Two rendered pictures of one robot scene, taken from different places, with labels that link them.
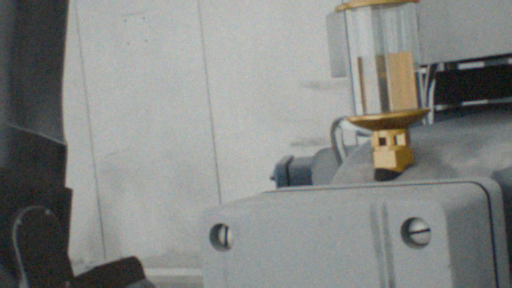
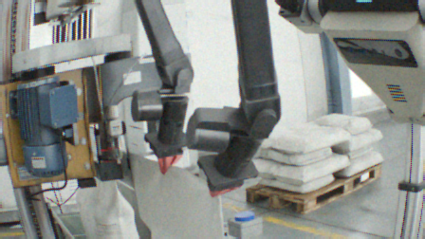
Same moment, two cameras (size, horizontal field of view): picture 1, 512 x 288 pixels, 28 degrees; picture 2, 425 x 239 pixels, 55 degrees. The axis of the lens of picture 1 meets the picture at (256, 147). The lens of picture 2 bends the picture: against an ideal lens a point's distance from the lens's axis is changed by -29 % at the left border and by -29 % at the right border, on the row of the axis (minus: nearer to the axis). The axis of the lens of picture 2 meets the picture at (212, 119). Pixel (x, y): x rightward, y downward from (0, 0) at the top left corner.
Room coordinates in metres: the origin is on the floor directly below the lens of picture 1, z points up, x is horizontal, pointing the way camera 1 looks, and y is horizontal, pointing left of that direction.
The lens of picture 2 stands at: (1.63, 0.81, 1.35)
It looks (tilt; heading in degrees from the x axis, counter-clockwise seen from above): 8 degrees down; 209
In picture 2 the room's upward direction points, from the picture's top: 5 degrees counter-clockwise
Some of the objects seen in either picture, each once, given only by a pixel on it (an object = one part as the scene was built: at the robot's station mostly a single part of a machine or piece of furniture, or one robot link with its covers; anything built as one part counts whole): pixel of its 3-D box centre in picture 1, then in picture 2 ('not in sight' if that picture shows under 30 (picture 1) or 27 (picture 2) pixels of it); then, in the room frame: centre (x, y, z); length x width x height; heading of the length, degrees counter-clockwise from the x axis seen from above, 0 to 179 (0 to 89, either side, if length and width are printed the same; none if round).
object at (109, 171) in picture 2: not in sight; (107, 169); (0.53, -0.15, 1.04); 0.08 x 0.06 x 0.05; 149
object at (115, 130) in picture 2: not in sight; (116, 134); (0.54, -0.09, 1.14); 0.05 x 0.04 x 0.16; 149
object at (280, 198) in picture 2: not in sight; (322, 182); (-2.78, -0.53, 0.07); 1.20 x 0.82 x 0.14; 151
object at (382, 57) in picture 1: (382, 59); not in sight; (0.35, -0.05, 1.37); 0.03 x 0.02 x 0.03; 59
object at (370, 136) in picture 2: not in sight; (355, 138); (-2.95, -0.21, 0.44); 0.68 x 0.44 x 0.15; 149
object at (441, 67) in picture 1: (447, 89); (37, 74); (0.82, -0.15, 1.35); 0.12 x 0.12 x 0.04
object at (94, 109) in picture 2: not in sight; (84, 94); (0.51, -0.23, 1.26); 0.22 x 0.05 x 0.16; 59
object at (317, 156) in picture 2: not in sight; (297, 152); (-2.49, -0.70, 0.44); 0.66 x 0.42 x 0.14; 53
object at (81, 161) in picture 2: not in sight; (38, 126); (0.66, -0.34, 1.18); 0.34 x 0.25 x 0.31; 149
